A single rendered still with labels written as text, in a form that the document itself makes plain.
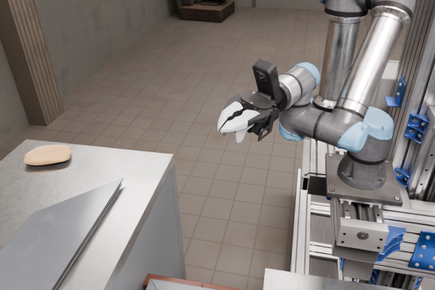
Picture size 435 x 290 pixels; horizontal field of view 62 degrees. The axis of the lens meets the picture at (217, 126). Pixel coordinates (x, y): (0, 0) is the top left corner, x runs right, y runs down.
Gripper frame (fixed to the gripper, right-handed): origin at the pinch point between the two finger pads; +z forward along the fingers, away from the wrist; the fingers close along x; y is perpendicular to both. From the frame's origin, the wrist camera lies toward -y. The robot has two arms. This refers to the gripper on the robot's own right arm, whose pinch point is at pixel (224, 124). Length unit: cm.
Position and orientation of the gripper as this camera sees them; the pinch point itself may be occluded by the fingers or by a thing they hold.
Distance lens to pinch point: 69.4
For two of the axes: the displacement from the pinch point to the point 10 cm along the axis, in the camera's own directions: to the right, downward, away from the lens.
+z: -6.3, 4.2, -6.5
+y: -0.8, 8.0, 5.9
